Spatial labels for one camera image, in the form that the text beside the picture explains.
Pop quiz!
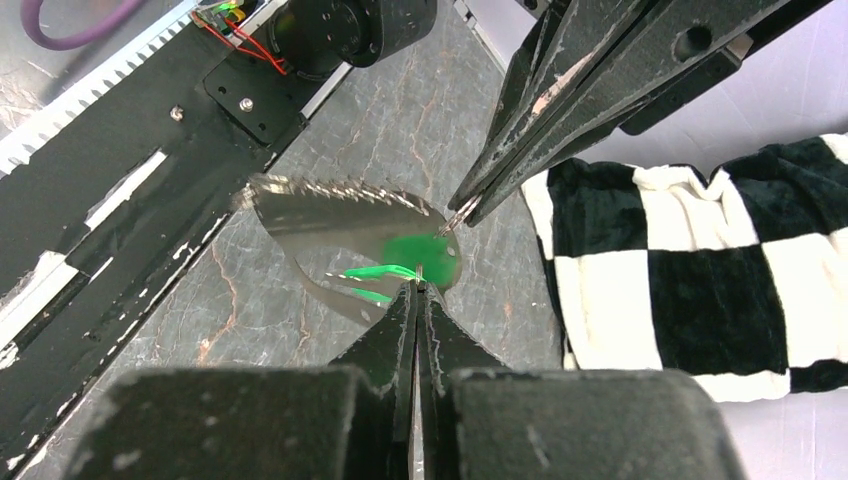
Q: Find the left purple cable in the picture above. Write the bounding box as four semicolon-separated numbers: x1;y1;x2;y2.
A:
18;0;150;53

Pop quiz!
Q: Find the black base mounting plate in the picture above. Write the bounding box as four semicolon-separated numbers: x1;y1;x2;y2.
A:
0;0;356;465

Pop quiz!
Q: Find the key with green tag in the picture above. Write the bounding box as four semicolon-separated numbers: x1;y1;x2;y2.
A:
325;231;462;305

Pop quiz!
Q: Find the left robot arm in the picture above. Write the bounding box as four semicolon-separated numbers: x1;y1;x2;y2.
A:
268;0;822;225

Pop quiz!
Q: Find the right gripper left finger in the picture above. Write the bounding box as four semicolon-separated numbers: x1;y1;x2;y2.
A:
64;282;416;479

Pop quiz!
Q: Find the metal key organizer plate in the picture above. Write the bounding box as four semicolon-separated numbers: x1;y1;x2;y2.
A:
231;174;456;327

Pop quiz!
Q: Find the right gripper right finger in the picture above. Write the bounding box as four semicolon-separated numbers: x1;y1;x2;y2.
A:
417;285;745;479

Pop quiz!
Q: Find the black and white checkered pillow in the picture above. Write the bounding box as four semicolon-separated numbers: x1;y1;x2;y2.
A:
522;133;847;402

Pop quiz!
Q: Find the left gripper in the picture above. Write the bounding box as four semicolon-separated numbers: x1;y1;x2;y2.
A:
448;0;830;226

